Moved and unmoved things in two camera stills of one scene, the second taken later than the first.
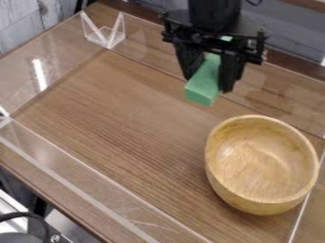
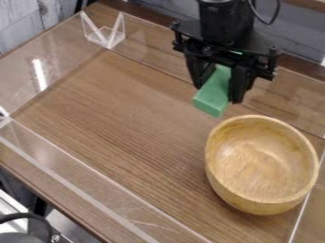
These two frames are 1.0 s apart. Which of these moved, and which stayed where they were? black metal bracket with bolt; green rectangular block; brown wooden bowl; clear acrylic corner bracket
Moved: green rectangular block
Stayed: black metal bracket with bolt; brown wooden bowl; clear acrylic corner bracket
